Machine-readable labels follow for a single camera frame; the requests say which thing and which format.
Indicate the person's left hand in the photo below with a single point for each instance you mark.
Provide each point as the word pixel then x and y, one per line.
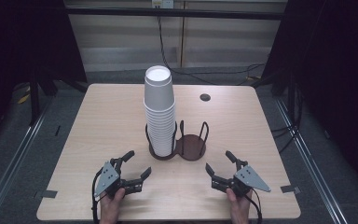
pixel 110 210

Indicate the dark brown double cup holder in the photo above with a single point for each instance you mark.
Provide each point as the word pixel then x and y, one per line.
pixel 191 147

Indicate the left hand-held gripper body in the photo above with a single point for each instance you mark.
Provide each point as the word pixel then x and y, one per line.
pixel 107 178

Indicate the grey tape strip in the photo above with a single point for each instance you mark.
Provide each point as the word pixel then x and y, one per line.
pixel 290 189
pixel 46 194

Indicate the metal floor rail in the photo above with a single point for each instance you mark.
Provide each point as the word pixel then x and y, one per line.
pixel 310 161
pixel 12 169

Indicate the person's right hand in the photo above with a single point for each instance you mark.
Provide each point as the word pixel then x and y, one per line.
pixel 240 210

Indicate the white wall outlet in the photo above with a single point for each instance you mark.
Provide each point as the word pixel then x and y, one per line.
pixel 162 3

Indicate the black tape strip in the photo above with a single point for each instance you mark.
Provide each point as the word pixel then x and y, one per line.
pixel 57 130

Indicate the black horizontal bar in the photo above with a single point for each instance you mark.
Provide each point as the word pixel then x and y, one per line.
pixel 174 13

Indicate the dark curtain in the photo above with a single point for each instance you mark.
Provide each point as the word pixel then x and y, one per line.
pixel 12 46
pixel 338 62

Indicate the black metal stand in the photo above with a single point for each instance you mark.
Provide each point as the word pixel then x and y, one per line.
pixel 34 99
pixel 291 93

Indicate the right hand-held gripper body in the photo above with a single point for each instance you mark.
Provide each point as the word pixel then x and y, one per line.
pixel 251 179

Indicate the stack of white cups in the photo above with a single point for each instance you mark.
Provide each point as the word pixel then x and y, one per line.
pixel 161 133

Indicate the black round table grommet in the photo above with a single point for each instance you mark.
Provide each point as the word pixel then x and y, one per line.
pixel 205 97

